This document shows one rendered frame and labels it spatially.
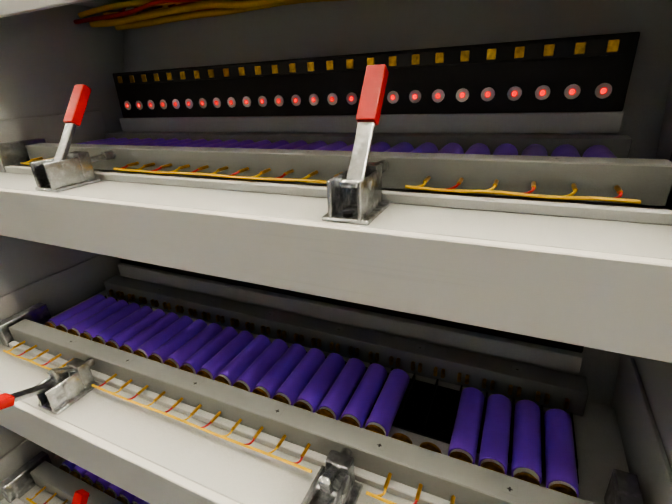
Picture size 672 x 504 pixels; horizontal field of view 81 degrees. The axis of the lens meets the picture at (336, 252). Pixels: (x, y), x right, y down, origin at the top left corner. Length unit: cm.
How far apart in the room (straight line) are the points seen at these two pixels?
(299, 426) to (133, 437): 14
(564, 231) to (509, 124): 17
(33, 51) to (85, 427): 41
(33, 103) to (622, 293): 57
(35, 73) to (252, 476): 48
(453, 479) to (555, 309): 13
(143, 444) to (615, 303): 33
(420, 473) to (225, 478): 14
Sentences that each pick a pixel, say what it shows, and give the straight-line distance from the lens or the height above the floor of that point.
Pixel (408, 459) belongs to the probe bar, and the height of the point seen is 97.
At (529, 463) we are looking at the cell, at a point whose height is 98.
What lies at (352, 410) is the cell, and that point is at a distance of 33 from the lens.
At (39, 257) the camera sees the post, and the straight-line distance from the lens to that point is 59.
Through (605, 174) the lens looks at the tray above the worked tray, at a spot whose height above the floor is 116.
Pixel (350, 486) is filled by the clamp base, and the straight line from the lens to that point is 30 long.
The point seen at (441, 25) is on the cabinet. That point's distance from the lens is 44.
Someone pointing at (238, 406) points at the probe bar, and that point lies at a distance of 34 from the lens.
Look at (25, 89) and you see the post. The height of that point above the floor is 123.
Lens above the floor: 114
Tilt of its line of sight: 7 degrees down
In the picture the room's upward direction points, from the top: 5 degrees clockwise
